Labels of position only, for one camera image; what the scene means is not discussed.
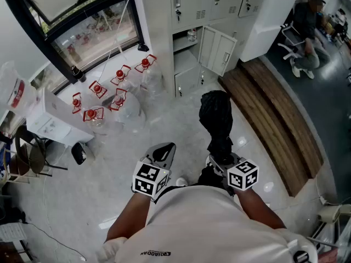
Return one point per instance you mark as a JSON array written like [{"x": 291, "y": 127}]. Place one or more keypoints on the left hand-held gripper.
[{"x": 149, "y": 178}]

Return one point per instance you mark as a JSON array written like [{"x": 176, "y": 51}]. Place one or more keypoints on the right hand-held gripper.
[{"x": 242, "y": 175}]

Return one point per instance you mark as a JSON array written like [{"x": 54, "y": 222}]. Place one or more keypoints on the grey metal locker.
[{"x": 208, "y": 15}]

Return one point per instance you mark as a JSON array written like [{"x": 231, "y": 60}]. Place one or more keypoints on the person's right forearm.
[{"x": 257, "y": 210}]

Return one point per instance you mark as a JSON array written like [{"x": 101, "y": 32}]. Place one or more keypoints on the person's left forearm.
[{"x": 129, "y": 218}]

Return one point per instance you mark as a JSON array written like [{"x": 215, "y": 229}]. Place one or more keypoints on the person's right white shoe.
[{"x": 208, "y": 161}]

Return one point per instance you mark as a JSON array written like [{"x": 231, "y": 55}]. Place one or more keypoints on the person's white shoe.
[
  {"x": 181, "y": 182},
  {"x": 208, "y": 161}
]

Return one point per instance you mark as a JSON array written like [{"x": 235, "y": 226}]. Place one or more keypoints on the person's black trousers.
[{"x": 211, "y": 177}]

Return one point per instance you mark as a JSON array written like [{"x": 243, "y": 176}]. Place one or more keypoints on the person's left white shoe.
[{"x": 181, "y": 182}]

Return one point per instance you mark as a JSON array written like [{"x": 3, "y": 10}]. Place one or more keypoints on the wooden slatted bench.
[{"x": 274, "y": 119}]

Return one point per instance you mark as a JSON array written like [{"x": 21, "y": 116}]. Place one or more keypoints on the group of red-capped water jugs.
[{"x": 123, "y": 97}]

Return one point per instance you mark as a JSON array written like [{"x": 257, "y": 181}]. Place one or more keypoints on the person's white shirt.
[{"x": 197, "y": 229}]

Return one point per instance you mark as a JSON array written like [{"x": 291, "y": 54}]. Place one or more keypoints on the small black object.
[{"x": 143, "y": 47}]

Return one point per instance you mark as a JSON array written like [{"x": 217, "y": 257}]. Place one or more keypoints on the white cardboard box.
[{"x": 57, "y": 119}]

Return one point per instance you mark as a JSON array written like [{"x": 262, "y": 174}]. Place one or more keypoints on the black flask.
[{"x": 78, "y": 74}]

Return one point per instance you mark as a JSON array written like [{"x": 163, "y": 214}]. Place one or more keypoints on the clear plastic water bottle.
[{"x": 192, "y": 35}]

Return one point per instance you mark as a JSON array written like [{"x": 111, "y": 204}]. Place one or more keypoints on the brown round chair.
[{"x": 33, "y": 152}]

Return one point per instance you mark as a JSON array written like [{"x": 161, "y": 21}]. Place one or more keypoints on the white office chair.
[{"x": 290, "y": 41}]

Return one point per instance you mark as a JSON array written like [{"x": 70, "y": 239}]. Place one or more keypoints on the white cabinet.
[{"x": 268, "y": 23}]

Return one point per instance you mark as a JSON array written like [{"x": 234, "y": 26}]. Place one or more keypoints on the black-framed window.
[{"x": 82, "y": 29}]

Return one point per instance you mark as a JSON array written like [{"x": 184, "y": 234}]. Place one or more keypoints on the clear jug with red label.
[{"x": 16, "y": 92}]

